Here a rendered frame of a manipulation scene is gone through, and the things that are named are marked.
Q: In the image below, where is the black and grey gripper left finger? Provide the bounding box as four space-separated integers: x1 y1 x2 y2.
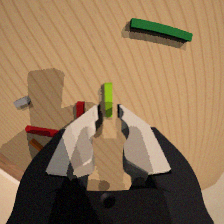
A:
6 104 100 224

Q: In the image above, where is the orange rod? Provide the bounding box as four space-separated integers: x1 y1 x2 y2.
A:
29 138 43 151

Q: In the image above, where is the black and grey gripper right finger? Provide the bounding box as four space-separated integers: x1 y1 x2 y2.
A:
117 104 214 224

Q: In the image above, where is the red rod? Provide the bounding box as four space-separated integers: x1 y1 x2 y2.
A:
25 125 60 137
76 101 84 119

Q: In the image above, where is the grey rod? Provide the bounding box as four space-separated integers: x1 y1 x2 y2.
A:
13 95 31 108

